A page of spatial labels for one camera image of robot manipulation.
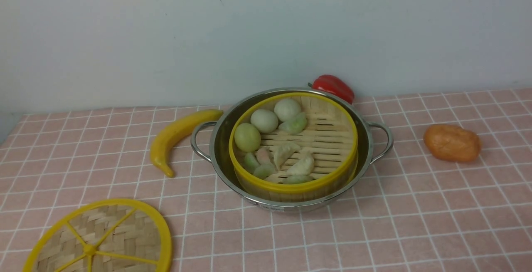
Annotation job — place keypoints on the white steamed bun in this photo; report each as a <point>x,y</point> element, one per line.
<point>264,120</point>
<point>286,109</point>

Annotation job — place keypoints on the green steamed bun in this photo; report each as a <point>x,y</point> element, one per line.
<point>247,138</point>

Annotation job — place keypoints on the yellow bamboo steamer lid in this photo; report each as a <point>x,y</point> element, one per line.
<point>113,235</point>

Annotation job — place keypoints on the pink dumpling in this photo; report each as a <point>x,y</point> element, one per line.
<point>263,156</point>

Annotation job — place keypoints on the stainless steel pot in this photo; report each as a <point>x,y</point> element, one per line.
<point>210,141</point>

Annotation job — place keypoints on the orange-brown potato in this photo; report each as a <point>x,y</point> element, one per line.
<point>449,142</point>

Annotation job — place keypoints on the red bell pepper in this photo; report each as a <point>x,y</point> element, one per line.
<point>333,85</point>

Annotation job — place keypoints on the green dumpling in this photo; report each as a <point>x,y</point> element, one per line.
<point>264,171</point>
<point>297,179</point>
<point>250,163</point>
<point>295,125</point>

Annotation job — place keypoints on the yellow plastic banana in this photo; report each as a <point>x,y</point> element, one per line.
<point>175,132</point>

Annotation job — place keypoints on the yellow bamboo steamer basket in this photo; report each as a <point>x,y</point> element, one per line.
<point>330,135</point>

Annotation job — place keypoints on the white dumpling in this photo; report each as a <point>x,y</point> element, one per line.
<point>303,167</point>
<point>284,152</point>

